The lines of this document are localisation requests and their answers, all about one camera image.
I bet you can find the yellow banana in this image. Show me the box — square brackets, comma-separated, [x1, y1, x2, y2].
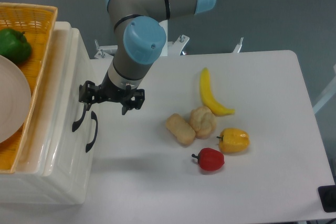
[199, 68, 235, 116]

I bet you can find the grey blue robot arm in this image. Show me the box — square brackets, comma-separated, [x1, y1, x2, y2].
[79, 0, 216, 113]

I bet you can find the oblong bread roll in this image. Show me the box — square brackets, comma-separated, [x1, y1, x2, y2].
[165, 113, 196, 146]

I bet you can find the black top drawer handle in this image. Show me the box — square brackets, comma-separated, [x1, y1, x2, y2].
[71, 84, 88, 133]

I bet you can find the black device at edge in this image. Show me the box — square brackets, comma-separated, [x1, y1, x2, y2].
[318, 185, 336, 212]

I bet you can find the green bell pepper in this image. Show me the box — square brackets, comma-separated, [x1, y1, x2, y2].
[1, 28, 32, 65]

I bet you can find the white drawer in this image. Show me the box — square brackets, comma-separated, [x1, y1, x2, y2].
[41, 27, 102, 206]

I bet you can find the red bell pepper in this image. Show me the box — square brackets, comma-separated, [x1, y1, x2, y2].
[191, 147, 225, 172]

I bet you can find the orange woven basket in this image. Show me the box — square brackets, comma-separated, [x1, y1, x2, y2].
[1, 2, 58, 174]

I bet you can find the beige plate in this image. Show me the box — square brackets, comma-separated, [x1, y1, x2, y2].
[1, 56, 31, 142]

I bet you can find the white table frame leg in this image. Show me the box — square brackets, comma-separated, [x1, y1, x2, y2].
[312, 65, 335, 115]

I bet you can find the yellow bell pepper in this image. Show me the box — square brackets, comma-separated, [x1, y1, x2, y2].
[217, 128, 250, 153]

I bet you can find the black drawer handle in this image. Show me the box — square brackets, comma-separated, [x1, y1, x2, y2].
[71, 84, 88, 133]
[85, 111, 98, 153]

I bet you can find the white drawer cabinet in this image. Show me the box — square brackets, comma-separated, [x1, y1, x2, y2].
[0, 21, 102, 206]

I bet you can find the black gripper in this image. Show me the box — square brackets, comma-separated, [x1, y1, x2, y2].
[78, 76, 145, 115]

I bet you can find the black lower drawer handle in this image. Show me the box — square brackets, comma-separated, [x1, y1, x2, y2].
[85, 111, 98, 153]

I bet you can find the round bread bun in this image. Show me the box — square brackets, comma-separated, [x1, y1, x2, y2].
[189, 106, 217, 139]

